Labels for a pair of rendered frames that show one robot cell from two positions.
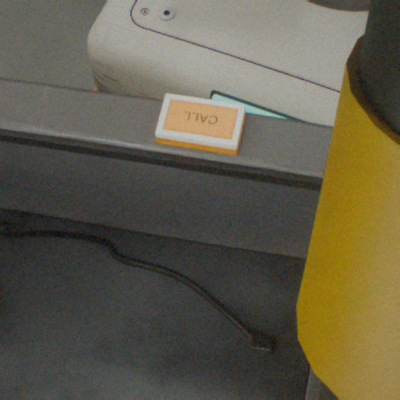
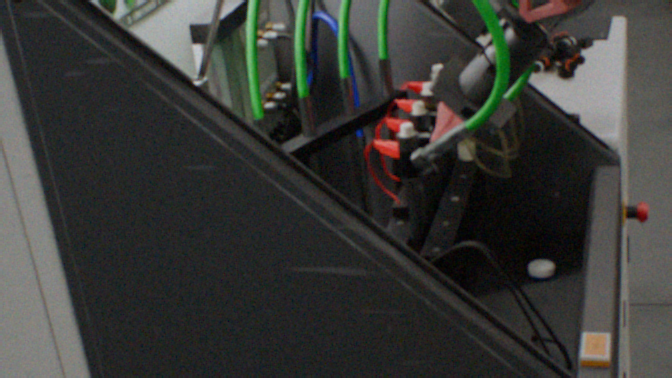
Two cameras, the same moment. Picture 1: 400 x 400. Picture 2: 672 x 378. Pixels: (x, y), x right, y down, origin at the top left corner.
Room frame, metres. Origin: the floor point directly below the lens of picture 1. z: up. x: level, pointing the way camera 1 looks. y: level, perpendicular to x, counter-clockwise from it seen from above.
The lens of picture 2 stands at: (0.11, -0.99, 1.62)
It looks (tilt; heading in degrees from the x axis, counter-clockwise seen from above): 24 degrees down; 92
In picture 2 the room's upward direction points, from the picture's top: 8 degrees counter-clockwise
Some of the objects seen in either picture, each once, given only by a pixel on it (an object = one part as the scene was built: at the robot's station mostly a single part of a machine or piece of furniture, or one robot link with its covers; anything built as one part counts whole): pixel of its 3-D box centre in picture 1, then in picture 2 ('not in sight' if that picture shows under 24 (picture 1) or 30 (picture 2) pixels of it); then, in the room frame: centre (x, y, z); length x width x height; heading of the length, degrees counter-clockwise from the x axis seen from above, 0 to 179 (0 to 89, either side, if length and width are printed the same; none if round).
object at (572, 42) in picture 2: not in sight; (562, 49); (0.52, 0.94, 1.01); 0.23 x 0.11 x 0.06; 74
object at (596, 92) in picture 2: not in sight; (562, 76); (0.51, 0.91, 0.97); 0.70 x 0.22 x 0.03; 74
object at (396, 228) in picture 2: not in sight; (437, 244); (0.21, 0.39, 0.91); 0.34 x 0.10 x 0.15; 74
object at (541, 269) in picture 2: not in sight; (541, 269); (0.36, 0.40, 0.84); 0.04 x 0.04 x 0.01
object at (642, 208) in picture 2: not in sight; (635, 212); (0.57, 0.63, 0.80); 0.05 x 0.04 x 0.05; 74
